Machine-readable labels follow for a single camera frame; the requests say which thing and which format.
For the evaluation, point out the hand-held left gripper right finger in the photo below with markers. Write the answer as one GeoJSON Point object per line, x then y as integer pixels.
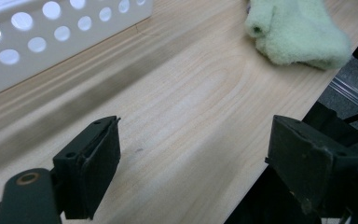
{"type": "Point", "coordinates": [304, 158]}

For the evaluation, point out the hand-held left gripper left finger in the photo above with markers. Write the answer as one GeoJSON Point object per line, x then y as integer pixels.
{"type": "Point", "coordinates": [88, 169]}

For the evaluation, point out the light green fuzzy sock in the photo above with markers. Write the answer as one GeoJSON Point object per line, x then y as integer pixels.
{"type": "Point", "coordinates": [295, 32]}

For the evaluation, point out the white perforated plastic basket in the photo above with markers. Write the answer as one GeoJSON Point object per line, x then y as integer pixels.
{"type": "Point", "coordinates": [40, 40]}

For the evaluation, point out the metal floor rail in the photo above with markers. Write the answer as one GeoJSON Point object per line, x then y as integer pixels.
{"type": "Point", "coordinates": [351, 91]}

